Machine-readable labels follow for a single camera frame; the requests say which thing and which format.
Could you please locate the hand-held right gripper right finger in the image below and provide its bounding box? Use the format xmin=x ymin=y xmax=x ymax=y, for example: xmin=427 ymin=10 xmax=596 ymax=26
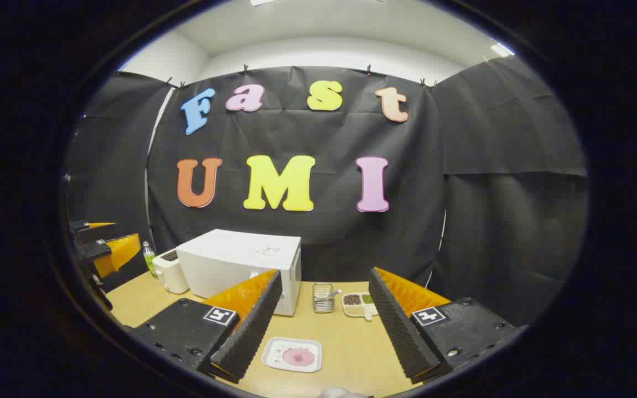
xmin=368 ymin=267 xmax=524 ymax=385

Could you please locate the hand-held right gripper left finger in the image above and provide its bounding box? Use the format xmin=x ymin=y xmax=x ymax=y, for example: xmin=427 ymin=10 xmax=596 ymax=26
xmin=125 ymin=270 xmax=284 ymax=385

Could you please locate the white square plate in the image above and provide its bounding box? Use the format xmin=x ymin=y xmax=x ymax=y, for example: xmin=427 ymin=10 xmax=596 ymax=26
xmin=261 ymin=337 xmax=323 ymax=373

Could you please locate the pink round food slice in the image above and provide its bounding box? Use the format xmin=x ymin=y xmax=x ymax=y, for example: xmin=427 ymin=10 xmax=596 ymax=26
xmin=283 ymin=348 xmax=316 ymax=366

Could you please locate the white microwave oven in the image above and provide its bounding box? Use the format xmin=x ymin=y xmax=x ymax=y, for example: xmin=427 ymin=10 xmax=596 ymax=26
xmin=176 ymin=229 xmax=302 ymax=317

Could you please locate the green drink bottle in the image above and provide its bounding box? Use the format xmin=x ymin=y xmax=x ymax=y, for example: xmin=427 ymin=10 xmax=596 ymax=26
xmin=142 ymin=240 xmax=159 ymax=279

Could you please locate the white divided dish with beans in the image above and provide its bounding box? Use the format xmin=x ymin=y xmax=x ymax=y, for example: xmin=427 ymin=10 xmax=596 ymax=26
xmin=342 ymin=292 xmax=379 ymax=322

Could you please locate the white toaster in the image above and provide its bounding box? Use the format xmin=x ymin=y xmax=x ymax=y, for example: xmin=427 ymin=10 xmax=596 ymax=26
xmin=152 ymin=249 xmax=190 ymax=295

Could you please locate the black backdrop cloth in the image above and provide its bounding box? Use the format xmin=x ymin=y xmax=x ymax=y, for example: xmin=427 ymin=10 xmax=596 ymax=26
xmin=63 ymin=55 xmax=590 ymax=327

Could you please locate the metal wire basket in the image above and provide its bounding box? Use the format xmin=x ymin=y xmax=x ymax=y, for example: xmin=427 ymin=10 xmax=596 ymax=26
xmin=312 ymin=282 xmax=337 ymax=314

